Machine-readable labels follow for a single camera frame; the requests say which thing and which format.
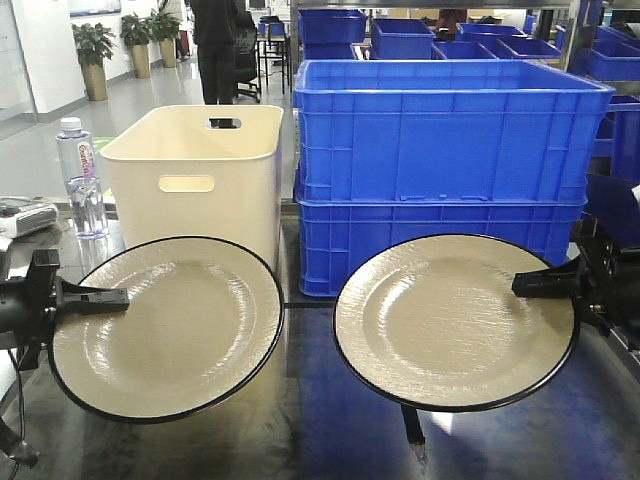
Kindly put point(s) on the grey handheld device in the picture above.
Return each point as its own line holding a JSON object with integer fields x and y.
{"x": 22, "y": 216}

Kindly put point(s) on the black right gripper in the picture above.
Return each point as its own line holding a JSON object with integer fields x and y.
{"x": 609, "y": 275}

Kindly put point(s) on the person in dark clothes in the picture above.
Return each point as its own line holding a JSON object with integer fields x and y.
{"x": 215, "y": 37}

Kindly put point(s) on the cream plastic bin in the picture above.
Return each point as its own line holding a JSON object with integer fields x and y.
{"x": 209, "y": 170}

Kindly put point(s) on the beige plate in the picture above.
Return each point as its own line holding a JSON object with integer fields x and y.
{"x": 203, "y": 319}
{"x": 433, "y": 323}

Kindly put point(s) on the large blue plastic crate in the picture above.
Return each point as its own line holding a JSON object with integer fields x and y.
{"x": 392, "y": 150}

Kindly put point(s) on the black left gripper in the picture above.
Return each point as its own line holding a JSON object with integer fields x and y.
{"x": 28, "y": 306}

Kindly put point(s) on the clear water bottle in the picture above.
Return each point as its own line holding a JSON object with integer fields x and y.
{"x": 79, "y": 168}

